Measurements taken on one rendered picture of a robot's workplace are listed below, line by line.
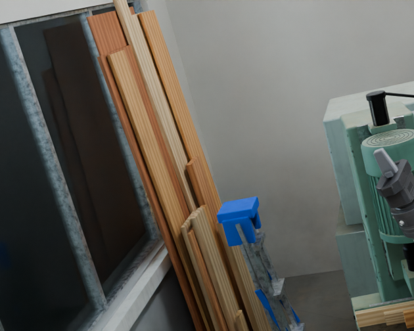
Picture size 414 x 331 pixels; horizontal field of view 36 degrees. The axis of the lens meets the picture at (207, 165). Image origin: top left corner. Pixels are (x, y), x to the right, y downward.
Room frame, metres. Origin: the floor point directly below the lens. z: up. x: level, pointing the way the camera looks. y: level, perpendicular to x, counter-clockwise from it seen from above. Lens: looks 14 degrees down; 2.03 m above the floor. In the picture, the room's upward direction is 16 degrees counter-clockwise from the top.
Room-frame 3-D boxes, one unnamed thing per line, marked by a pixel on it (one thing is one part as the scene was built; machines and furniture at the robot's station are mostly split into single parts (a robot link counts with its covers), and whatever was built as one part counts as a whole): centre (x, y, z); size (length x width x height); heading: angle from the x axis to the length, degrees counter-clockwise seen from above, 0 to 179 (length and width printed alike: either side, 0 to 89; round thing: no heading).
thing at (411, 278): (1.86, -0.55, 1.03); 0.14 x 0.07 x 0.09; 170
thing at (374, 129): (1.98, -0.57, 1.54); 0.08 x 0.08 x 0.17; 80
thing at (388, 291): (2.13, -0.59, 1.16); 0.22 x 0.22 x 0.72; 80
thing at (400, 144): (1.84, -0.54, 1.35); 0.18 x 0.18 x 0.31
